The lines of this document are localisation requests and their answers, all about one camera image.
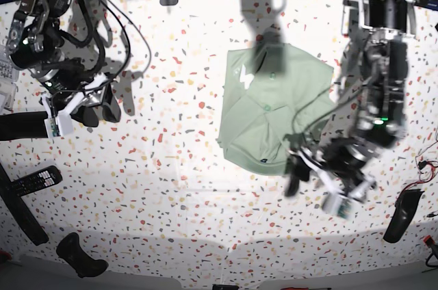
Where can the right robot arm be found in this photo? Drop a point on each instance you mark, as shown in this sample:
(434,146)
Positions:
(69,69)

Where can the black remote control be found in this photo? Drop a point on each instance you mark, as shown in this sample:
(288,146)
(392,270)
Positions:
(39,180)

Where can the black curved handle right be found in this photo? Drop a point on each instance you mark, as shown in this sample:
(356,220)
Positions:
(406,207)

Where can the light green T-shirt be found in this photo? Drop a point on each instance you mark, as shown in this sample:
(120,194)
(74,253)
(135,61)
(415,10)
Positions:
(272,93)

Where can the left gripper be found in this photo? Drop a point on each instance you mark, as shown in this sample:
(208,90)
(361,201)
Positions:
(338,167)

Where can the black cylindrical sleeve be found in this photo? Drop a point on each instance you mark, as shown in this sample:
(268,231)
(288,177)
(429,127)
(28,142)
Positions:
(25,125)

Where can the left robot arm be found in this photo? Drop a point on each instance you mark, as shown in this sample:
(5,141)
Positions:
(380,120)

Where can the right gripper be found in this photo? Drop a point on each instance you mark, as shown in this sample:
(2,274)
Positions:
(98,92)

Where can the long black bar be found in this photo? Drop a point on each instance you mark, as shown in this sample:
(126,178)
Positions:
(21,213)

